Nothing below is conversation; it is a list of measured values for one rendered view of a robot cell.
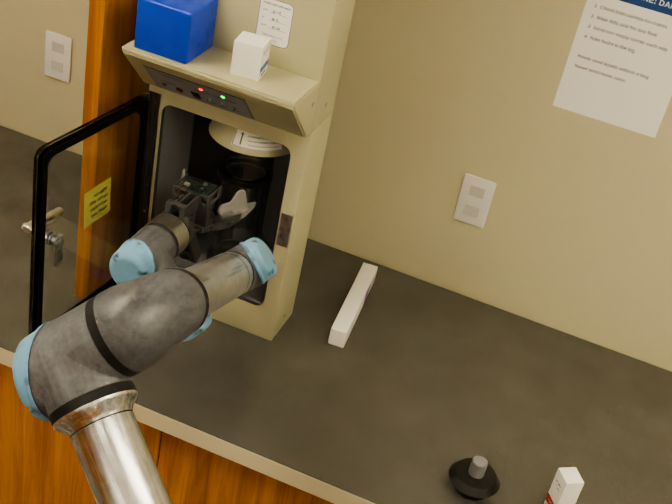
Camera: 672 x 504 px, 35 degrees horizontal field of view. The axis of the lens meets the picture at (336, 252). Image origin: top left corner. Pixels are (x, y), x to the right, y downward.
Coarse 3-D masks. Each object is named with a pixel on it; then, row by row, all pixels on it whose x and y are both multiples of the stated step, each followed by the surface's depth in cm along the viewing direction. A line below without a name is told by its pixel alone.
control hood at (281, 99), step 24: (216, 48) 182; (144, 72) 183; (168, 72) 178; (192, 72) 174; (216, 72) 174; (288, 72) 180; (240, 96) 174; (264, 96) 171; (288, 96) 172; (312, 96) 177; (264, 120) 182; (288, 120) 177; (312, 120) 182
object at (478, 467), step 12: (480, 456) 183; (456, 468) 184; (468, 468) 185; (480, 468) 182; (492, 468) 186; (456, 480) 182; (468, 480) 182; (480, 480) 183; (492, 480) 183; (468, 492) 181; (480, 492) 181; (492, 492) 182
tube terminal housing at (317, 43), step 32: (224, 0) 178; (256, 0) 176; (288, 0) 174; (320, 0) 172; (352, 0) 180; (224, 32) 181; (320, 32) 175; (288, 64) 180; (320, 64) 178; (320, 96) 182; (256, 128) 188; (320, 128) 189; (320, 160) 197; (288, 192) 192; (288, 256) 199; (288, 288) 208; (224, 320) 212; (256, 320) 209
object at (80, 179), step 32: (128, 128) 188; (64, 160) 174; (96, 160) 183; (128, 160) 193; (64, 192) 178; (96, 192) 187; (128, 192) 198; (32, 224) 174; (64, 224) 182; (96, 224) 192; (128, 224) 202; (32, 256) 177; (64, 256) 186; (96, 256) 196; (32, 288) 181; (64, 288) 190; (96, 288) 201
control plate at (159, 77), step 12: (156, 72) 180; (156, 84) 187; (168, 84) 184; (180, 84) 181; (192, 84) 178; (192, 96) 185; (204, 96) 182; (216, 96) 179; (228, 96) 177; (228, 108) 183; (240, 108) 180
